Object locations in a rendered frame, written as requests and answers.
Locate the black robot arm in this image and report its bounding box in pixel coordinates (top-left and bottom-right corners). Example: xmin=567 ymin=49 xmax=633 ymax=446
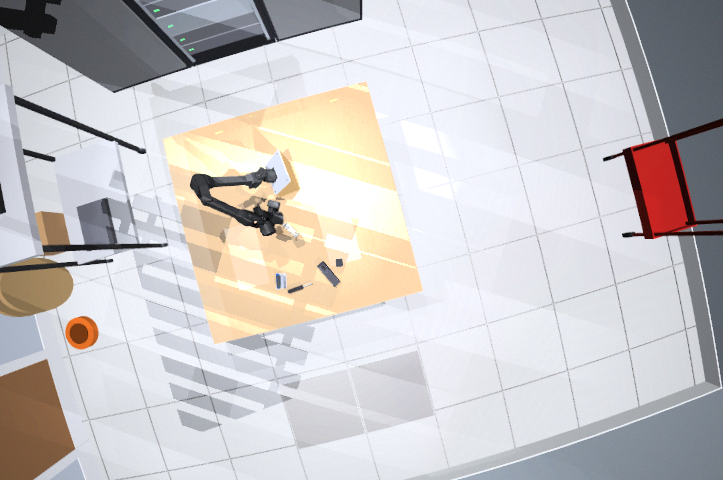
xmin=190 ymin=167 xmax=284 ymax=236

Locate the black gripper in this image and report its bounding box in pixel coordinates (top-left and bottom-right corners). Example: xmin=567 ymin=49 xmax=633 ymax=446
xmin=267 ymin=199 xmax=281 ymax=220

